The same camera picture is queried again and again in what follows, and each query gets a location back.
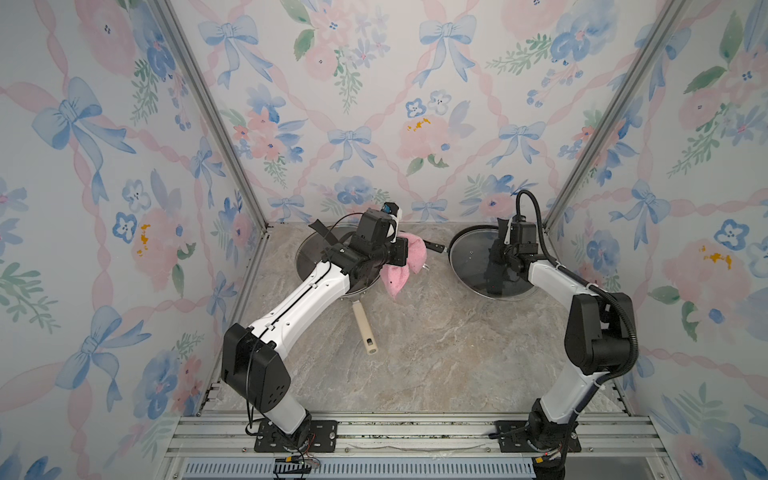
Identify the right corner aluminium post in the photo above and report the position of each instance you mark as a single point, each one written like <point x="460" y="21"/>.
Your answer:
<point x="660" y="32"/>

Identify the pink cloth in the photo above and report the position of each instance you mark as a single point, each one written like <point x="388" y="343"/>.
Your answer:
<point x="394" y="277"/>

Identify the aluminium mounting rail frame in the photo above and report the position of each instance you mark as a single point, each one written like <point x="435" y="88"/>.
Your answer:
<point x="414" y="446"/>

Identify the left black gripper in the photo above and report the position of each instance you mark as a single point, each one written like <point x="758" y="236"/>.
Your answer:
<point x="401" y="247"/>

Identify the frying pan beige handle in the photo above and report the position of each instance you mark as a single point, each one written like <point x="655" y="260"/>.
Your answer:
<point x="363" y="324"/>

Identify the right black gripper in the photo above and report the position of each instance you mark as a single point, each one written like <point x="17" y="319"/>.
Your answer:
<point x="496" y="253"/>

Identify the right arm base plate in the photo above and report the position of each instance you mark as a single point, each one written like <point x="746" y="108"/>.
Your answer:
<point x="516" y="436"/>

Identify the left corner aluminium post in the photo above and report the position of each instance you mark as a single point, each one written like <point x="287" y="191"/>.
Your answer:
<point x="170" y="25"/>

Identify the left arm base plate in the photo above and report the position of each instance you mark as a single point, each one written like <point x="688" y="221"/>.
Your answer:
<point x="313" y="436"/>

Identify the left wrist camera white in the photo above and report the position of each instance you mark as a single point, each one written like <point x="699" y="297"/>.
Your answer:
<point x="395" y="214"/>

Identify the corner aluminium post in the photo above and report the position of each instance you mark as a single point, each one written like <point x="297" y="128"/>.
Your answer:
<point x="170" y="25"/>
<point x="660" y="32"/>

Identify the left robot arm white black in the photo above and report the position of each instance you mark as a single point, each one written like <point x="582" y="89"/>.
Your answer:
<point x="253" y="356"/>

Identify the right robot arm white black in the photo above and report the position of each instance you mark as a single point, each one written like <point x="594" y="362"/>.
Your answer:
<point x="600" y="339"/>

